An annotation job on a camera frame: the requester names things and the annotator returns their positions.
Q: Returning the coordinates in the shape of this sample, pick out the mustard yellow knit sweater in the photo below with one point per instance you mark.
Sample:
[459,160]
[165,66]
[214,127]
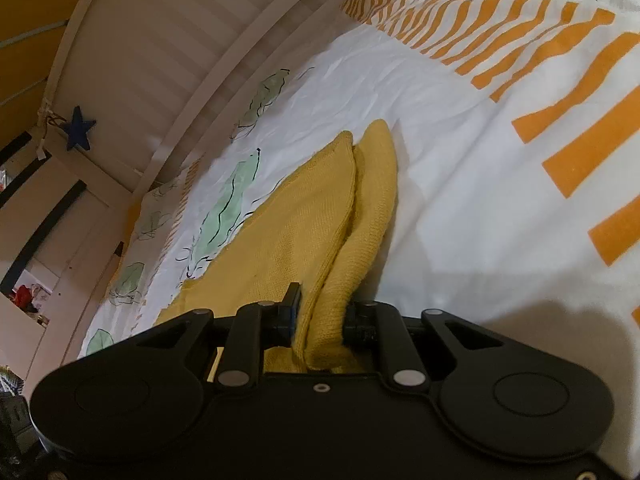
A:
[300,230]

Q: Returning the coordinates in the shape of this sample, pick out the cream wooden bed frame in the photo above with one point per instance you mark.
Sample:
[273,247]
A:
[165,50]

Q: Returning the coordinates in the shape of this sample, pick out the red object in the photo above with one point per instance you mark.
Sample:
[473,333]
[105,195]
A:
[22,297]

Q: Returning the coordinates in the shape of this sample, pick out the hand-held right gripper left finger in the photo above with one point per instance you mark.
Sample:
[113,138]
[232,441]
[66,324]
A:
[292,310]

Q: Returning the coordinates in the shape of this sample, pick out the blue star decoration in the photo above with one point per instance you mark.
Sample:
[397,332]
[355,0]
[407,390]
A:
[78,130]

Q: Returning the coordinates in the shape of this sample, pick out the white leaf print bed sheet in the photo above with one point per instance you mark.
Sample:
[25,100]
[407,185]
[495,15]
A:
[475,185]

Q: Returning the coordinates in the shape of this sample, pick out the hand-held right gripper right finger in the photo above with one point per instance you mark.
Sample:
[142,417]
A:
[362,325]

